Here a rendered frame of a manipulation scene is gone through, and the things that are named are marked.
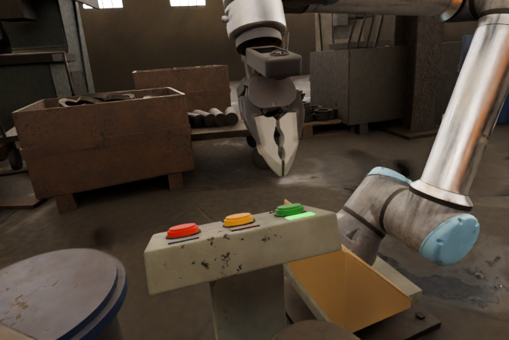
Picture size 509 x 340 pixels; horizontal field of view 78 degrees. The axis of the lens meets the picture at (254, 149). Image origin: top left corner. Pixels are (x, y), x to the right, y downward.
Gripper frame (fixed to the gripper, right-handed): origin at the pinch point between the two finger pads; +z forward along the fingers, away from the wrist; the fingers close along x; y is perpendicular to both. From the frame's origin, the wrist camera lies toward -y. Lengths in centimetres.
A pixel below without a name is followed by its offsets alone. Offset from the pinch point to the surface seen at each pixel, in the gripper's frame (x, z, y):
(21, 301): 45, 17, 23
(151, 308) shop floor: 30, 43, 76
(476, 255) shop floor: -94, 48, 62
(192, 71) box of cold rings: -12, -113, 296
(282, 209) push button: 1.3, 5.8, -1.1
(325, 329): 1.1, 18.5, -9.0
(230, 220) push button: 8.7, 5.9, -1.2
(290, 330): 4.8, 18.1, -7.9
